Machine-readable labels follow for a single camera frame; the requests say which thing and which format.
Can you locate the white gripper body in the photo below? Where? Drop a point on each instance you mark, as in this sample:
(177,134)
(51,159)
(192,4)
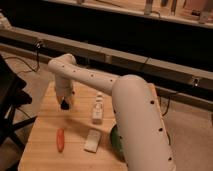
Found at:
(64,91)

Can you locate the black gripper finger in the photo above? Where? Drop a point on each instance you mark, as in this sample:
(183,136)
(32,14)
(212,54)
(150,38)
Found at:
(64,105)

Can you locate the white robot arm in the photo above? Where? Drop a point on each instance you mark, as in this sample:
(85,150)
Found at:
(140,125)

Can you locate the white sponge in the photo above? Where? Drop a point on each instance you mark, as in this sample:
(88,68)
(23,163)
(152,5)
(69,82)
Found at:
(92,141)

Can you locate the orange carrot toy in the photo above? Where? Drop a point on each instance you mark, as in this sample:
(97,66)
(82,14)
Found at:
(60,140)

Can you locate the black office chair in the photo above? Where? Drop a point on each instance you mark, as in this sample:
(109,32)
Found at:
(12,96)

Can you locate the green bowl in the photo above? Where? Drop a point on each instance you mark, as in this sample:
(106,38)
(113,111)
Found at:
(115,142)

